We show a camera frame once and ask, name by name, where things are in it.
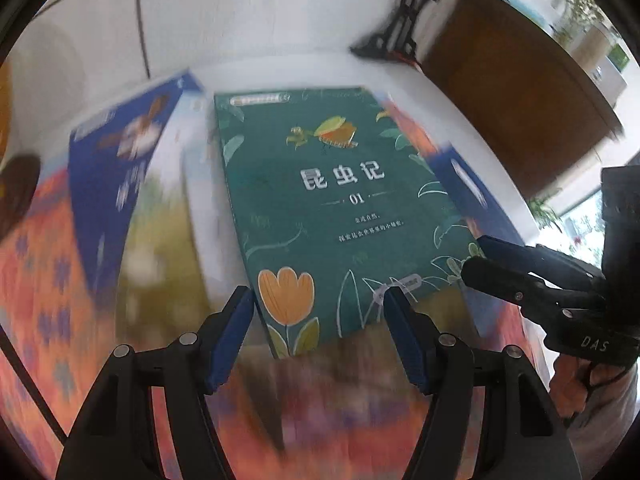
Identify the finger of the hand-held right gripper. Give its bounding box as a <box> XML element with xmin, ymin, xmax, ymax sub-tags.
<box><xmin>460</xmin><ymin>256</ymin><xmax>573</xmax><ymax>324</ymax></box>
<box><xmin>476</xmin><ymin>234</ymin><xmax>607</xmax><ymax>292</ymax></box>

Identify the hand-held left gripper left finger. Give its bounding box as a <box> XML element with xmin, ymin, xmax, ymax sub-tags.
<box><xmin>55</xmin><ymin>285</ymin><xmax>257</xmax><ymax>480</ymax></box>

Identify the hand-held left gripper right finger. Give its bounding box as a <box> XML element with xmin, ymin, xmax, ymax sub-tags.
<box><xmin>382</xmin><ymin>286</ymin><xmax>583</xmax><ymax>480</ymax></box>

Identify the navy blue deer cover book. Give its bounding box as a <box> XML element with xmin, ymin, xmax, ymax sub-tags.
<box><xmin>427</xmin><ymin>142</ymin><xmax>506</xmax><ymax>241</ymax></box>

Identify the dark green tulip cover book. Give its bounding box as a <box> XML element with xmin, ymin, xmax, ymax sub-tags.
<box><xmin>214</xmin><ymin>87</ymin><xmax>488</xmax><ymax>359</ymax></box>

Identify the blue eagle cover book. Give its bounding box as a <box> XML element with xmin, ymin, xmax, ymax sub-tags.
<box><xmin>67</xmin><ymin>72</ymin><xmax>203</xmax><ymax>286</ymax></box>

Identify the person's right forearm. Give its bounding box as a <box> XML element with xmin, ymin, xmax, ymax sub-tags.
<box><xmin>567</xmin><ymin>365</ymin><xmax>640</xmax><ymax>468</ymax></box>

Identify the person's right hand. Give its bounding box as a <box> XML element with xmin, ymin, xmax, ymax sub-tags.
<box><xmin>549</xmin><ymin>354</ymin><xmax>610</xmax><ymax>420</ymax></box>

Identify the green spider plant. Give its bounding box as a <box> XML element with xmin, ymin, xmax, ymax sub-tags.
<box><xmin>527</xmin><ymin>187</ymin><xmax>563</xmax><ymax>231</ymax></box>

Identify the white nature scene book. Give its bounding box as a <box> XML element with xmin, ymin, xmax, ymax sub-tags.
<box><xmin>95</xmin><ymin>95</ymin><xmax>261</xmax><ymax>356</ymax></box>

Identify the brown wooden cabinet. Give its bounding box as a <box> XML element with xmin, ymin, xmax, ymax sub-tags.
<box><xmin>420</xmin><ymin>0</ymin><xmax>626</xmax><ymax>196</ymax></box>

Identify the orange floral cloth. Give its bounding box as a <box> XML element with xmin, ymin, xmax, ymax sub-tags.
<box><xmin>0</xmin><ymin>95</ymin><xmax>551</xmax><ymax>480</ymax></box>

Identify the white appliance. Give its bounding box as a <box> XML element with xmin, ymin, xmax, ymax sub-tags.
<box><xmin>580</xmin><ymin>25</ymin><xmax>632</xmax><ymax>108</ymax></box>

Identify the antique yellow globe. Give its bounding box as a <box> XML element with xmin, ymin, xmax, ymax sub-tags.
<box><xmin>0</xmin><ymin>57</ymin><xmax>42</xmax><ymax>241</ymax></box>

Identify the tall leafy potted plant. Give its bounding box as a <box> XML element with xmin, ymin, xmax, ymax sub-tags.
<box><xmin>552</xmin><ymin>0</ymin><xmax>608</xmax><ymax>48</ymax></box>

